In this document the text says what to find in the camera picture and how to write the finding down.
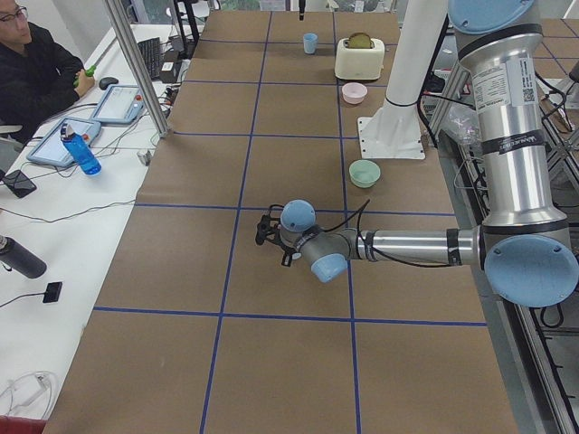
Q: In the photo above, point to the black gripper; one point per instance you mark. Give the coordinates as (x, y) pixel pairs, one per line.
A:
(284, 248)

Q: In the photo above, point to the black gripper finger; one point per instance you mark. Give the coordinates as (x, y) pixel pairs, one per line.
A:
(302, 7)

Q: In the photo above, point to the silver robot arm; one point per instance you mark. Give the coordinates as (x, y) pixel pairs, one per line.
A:
(523, 245)

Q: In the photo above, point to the brown toast slice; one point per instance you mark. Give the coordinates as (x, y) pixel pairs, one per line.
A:
(359, 41)

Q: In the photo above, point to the cream white toaster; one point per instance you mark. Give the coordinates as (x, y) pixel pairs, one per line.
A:
(359, 64)

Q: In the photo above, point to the pink plastic bowl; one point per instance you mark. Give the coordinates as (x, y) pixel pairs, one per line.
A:
(353, 93)

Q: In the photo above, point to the green plastic bowl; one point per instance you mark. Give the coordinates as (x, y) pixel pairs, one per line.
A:
(364, 173)

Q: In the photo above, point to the black keyboard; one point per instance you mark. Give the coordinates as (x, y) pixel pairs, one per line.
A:
(150, 50)

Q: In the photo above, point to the far teach pendant tablet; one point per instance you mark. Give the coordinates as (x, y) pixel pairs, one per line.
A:
(119, 105)

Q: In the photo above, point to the teach pendant tablet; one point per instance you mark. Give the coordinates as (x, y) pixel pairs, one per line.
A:
(119, 105)
(51, 151)

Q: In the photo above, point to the blue water bottle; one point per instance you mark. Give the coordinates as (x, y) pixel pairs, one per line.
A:
(81, 151)

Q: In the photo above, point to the clear plastic bag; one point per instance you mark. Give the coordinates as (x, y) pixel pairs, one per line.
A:
(462, 125)

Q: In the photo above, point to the black computer mouse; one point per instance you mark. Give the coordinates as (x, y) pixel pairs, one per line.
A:
(105, 82)

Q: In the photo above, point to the small black square device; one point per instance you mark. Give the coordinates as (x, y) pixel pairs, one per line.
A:
(52, 292)

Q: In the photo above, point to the near teach pendant tablet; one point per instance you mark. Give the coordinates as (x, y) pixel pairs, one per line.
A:
(51, 151)

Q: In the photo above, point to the dark grey thermos bottle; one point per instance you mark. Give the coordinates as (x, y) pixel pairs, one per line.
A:
(19, 258)

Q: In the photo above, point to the black smartphone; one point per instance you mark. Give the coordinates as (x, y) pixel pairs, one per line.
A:
(19, 183)

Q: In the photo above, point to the seated person black jacket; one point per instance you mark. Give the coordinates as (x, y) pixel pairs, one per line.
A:
(39, 77)

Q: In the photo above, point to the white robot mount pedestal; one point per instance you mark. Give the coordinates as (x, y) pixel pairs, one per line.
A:
(394, 131)

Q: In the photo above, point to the aluminium frame post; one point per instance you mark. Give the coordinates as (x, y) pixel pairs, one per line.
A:
(129, 48)

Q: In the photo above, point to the white charger with cable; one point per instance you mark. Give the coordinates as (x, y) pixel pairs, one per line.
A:
(29, 396)

